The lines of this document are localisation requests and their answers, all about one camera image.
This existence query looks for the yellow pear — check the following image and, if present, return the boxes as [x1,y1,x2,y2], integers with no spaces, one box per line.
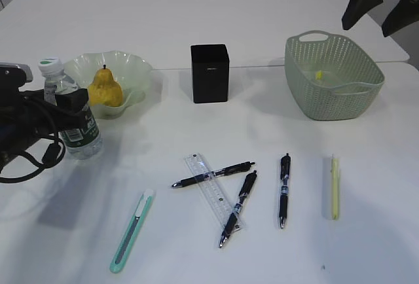
[87,64,123,107]

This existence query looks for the black pen across ruler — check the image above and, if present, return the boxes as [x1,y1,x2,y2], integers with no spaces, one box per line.
[171,161,255,188]

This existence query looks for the green glass scalloped plate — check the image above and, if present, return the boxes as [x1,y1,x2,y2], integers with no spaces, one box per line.
[64,50,152,119]

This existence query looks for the black pen standing apart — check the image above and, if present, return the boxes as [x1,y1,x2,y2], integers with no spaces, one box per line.
[278,153,291,229]

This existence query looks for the mint green utility knife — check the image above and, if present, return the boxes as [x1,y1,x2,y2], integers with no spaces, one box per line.
[109,189,155,274]

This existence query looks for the black pen under ruler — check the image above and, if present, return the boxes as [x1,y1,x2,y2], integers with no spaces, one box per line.
[219,170,257,248]

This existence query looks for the green woven plastic basket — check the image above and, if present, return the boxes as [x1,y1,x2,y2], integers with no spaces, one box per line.
[284,30,385,121]

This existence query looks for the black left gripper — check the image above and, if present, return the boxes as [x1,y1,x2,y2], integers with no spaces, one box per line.
[1,62,88,166]

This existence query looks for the yellow green pen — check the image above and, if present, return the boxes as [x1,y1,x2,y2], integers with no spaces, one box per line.
[331,155,340,221]

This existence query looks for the clear plastic ruler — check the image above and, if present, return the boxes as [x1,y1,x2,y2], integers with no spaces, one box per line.
[185,153,242,234]

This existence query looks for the clear water bottle green label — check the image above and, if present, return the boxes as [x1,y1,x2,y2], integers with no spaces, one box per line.
[38,57,102,160]

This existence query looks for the yellow white waste paper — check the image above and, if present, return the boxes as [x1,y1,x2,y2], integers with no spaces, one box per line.
[306,69,369,94]

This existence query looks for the black square pen holder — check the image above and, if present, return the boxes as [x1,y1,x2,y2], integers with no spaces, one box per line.
[191,44,230,104]

